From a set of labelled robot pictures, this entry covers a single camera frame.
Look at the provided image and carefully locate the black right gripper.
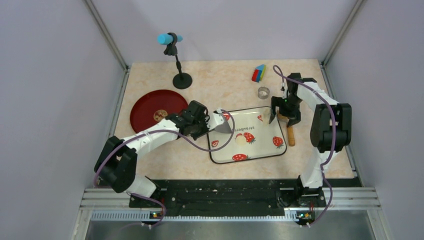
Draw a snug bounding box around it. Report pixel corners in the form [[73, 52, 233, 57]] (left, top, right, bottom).
[[269, 95, 303, 128]]

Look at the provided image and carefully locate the dough scrap piece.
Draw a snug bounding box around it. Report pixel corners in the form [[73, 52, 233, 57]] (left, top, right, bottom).
[[261, 111, 271, 126]]

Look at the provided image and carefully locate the metal scraper wooden handle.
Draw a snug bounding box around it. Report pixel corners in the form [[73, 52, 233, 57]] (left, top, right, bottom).
[[206, 108, 233, 134]]

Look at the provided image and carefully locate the wooden dough roller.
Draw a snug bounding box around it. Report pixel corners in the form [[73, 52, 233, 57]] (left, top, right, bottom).
[[277, 113, 296, 147]]

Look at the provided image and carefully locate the white strawberry print tray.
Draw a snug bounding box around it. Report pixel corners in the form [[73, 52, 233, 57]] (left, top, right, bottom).
[[209, 106, 287, 164]]

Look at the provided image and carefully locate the dark red round plate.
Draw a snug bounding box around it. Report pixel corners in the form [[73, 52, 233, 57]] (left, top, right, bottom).
[[129, 89, 188, 133]]

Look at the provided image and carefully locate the white dough lump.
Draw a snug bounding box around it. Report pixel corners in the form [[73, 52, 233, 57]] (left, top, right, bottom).
[[235, 134, 247, 146]]

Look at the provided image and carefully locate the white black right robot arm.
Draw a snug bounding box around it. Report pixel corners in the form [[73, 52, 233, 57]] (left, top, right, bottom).
[[269, 72, 352, 206]]

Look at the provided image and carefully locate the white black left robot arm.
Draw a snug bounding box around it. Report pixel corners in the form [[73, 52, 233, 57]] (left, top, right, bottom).
[[94, 100, 211, 207]]

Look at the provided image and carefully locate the black microphone stand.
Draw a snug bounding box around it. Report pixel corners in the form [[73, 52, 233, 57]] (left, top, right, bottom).
[[163, 42, 193, 90]]

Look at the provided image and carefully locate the colourful block toy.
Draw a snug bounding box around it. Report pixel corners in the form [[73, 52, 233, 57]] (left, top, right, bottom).
[[251, 64, 267, 83]]

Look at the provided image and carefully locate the blue toy microphone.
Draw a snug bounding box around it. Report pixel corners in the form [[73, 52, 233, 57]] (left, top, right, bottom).
[[156, 32, 183, 45]]

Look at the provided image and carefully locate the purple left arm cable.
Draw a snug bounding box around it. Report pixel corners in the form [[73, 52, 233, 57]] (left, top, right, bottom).
[[92, 108, 237, 229]]

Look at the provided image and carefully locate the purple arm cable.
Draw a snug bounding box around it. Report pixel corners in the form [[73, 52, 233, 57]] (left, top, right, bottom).
[[92, 108, 237, 229], [272, 64, 338, 228]]

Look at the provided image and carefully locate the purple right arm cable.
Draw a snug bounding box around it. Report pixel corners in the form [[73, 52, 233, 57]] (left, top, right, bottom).
[[272, 64, 338, 228]]

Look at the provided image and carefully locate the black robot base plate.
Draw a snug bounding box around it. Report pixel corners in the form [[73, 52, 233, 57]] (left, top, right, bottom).
[[97, 178, 363, 218]]

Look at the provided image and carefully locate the aluminium frame rail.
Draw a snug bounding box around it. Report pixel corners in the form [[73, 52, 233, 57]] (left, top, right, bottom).
[[72, 187, 393, 240]]

